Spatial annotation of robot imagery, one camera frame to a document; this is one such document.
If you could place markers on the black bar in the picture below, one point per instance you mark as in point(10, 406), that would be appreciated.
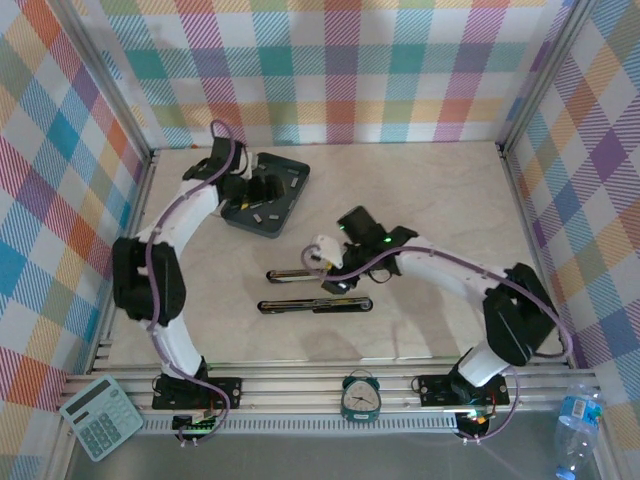
point(345, 305)

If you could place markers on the black stapler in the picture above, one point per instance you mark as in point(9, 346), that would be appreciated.
point(290, 276)

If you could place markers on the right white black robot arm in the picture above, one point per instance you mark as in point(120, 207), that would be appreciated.
point(440, 270)

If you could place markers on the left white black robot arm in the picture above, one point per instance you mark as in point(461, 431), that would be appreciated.
point(180, 212)

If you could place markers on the dark grey plastic tray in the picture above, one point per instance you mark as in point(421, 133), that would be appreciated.
point(282, 210)

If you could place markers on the teal alarm clock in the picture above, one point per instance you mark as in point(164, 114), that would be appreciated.
point(360, 400)

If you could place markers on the plaid fabric backdrop panel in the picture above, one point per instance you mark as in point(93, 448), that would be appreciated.
point(320, 70)
point(45, 175)
point(595, 175)

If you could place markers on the grey metal sheet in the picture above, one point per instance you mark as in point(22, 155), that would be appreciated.
point(300, 460)

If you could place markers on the mint green calculator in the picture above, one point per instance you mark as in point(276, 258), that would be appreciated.
point(100, 420)

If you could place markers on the clear plastic water bottle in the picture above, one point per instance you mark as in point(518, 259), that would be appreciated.
point(577, 430)

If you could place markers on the aluminium table side rail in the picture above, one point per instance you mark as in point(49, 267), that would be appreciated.
point(137, 200)
point(520, 210)

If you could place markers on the aluminium mounting rail bed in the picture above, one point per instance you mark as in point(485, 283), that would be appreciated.
point(300, 390)

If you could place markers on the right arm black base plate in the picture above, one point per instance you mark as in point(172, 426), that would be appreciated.
point(435, 390)

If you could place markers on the aluminium frame corner post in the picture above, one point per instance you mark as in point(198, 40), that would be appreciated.
point(107, 80)
point(545, 75)

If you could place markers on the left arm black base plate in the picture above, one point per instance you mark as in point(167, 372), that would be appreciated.
point(225, 390)

